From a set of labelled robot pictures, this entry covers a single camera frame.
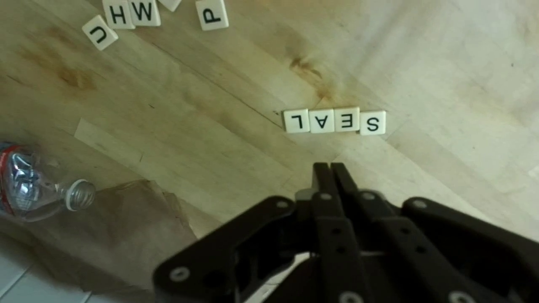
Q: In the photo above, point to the white letter tile E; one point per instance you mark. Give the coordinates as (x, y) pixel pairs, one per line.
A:
(346, 119)

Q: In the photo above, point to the white letter tile H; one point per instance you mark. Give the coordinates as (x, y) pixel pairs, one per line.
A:
(118, 13)

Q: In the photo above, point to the clear glass cup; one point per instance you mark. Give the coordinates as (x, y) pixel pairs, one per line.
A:
(34, 187)

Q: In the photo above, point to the white letter tile A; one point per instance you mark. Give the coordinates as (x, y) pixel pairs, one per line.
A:
(322, 119)

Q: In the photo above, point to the white letter tile P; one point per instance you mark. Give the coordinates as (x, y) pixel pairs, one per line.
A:
(212, 13)

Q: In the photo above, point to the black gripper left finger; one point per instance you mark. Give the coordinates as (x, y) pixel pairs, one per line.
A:
(337, 252)

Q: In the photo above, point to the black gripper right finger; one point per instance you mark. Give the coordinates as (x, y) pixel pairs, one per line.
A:
(426, 252)

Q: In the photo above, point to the white letter tile L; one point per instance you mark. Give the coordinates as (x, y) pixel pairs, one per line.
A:
(297, 119)

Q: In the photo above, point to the white letter tile W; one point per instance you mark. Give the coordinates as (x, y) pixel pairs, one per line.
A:
(145, 12)

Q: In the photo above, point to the white letter tile S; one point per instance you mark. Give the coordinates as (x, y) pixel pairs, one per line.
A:
(372, 121)

